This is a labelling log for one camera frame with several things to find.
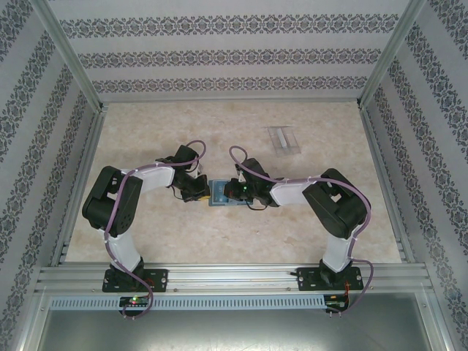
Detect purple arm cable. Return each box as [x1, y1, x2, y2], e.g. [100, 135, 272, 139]
[229, 146, 374, 316]
[103, 140, 208, 320]

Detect slotted grey cable duct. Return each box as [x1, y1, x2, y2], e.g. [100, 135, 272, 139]
[49, 295, 326, 310]

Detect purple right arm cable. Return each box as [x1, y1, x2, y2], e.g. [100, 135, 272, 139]
[229, 146, 374, 316]

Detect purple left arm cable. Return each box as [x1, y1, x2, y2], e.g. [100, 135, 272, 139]
[103, 140, 208, 320]

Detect aluminium side rail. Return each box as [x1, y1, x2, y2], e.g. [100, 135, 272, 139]
[50, 104, 109, 266]
[360, 105, 416, 263]

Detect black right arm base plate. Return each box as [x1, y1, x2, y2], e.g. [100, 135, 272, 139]
[296, 266, 365, 293]

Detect circuit board green light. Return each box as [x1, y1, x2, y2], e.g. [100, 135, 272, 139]
[119, 295, 151, 309]

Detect aluminium rear frame bar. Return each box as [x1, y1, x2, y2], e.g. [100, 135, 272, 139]
[98, 97, 361, 105]

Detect clear plastic card stand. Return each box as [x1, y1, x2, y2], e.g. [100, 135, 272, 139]
[263, 126, 301, 157]

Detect grey metal panel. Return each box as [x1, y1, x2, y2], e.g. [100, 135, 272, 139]
[34, 309, 438, 351]

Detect aluminium mounting rail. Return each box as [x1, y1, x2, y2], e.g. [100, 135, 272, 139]
[34, 263, 434, 293]

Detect aluminium frame post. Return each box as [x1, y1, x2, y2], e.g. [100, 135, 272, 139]
[34, 0, 107, 110]
[356, 0, 427, 109]

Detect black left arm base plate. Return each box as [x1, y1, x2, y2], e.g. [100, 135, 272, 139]
[102, 268, 169, 293]

